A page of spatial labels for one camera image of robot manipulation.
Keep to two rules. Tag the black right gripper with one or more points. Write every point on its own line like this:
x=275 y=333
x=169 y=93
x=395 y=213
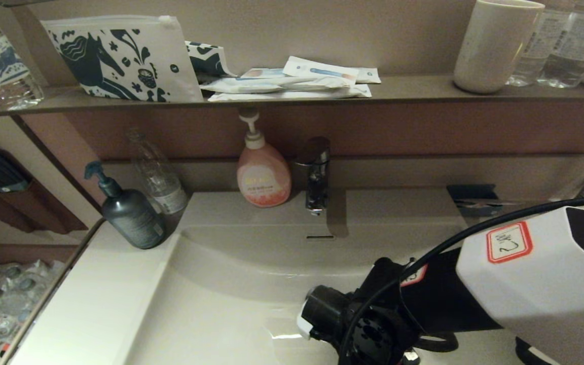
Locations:
x=378 y=337

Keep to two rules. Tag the chrome faucet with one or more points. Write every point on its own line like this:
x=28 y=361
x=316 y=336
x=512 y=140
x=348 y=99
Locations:
x=317 y=182

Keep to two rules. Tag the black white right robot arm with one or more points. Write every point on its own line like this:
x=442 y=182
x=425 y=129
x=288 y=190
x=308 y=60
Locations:
x=540 y=284

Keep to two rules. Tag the white sink basin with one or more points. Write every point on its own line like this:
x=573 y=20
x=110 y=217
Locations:
x=221 y=304

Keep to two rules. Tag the dark soap tray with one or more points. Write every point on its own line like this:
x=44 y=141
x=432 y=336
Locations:
x=470 y=192

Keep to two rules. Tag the pink soap pump bottle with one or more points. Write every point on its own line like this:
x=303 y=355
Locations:
x=264 y=172

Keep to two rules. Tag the empty clear plastic bottle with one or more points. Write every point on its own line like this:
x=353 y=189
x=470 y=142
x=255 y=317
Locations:
x=161 y=181

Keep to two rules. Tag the dark green pump bottle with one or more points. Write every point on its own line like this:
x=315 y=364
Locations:
x=134 y=218

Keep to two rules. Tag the white toothbrush packet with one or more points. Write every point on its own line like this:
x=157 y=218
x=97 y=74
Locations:
x=317 y=69

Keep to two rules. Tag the long white plastic packet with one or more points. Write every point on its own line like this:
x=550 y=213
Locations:
x=251 y=85

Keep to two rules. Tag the white packet orange blue print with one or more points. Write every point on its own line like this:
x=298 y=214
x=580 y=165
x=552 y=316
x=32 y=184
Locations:
x=261 y=73

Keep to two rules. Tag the beige ceramic cup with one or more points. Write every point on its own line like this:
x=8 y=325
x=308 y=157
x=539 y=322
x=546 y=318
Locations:
x=495 y=45

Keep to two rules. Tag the clear water bottle white label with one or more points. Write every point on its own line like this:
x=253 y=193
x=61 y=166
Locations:
x=573 y=50
x=531 y=56

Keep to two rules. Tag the small folded blue print pouch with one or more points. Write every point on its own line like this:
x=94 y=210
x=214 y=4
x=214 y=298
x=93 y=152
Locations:
x=207 y=61

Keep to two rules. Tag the white pouch blue horse print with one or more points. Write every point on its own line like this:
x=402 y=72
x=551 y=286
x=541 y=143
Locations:
x=170 y=50

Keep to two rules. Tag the bag of clear plastic bottles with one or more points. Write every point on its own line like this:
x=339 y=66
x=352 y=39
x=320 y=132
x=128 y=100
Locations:
x=13 y=299

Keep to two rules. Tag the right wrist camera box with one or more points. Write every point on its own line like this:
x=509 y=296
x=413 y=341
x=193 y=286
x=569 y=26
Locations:
x=325 y=309

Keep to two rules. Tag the brown wall shelf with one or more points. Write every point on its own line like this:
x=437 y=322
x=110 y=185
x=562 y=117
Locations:
x=413 y=87

